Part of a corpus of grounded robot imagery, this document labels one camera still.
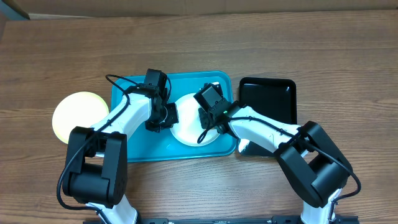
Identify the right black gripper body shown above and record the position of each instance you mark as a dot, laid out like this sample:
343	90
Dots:
211	121

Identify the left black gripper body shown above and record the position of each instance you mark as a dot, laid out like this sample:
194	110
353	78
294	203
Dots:
165	121

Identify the white plate with stain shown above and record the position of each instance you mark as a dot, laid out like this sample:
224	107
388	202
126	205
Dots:
188	129

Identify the yellow plate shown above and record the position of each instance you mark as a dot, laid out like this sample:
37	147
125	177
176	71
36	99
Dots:
78	109

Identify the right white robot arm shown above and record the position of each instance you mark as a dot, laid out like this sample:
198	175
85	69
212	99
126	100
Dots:
314	166

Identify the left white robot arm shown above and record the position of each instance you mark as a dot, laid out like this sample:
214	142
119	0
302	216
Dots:
95	172

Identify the teal plastic tray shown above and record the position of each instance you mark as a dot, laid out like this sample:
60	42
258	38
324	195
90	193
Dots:
173	143

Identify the black plastic tray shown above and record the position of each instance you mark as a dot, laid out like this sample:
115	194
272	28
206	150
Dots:
271	97

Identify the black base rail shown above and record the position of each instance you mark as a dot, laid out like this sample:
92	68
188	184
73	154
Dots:
293	219

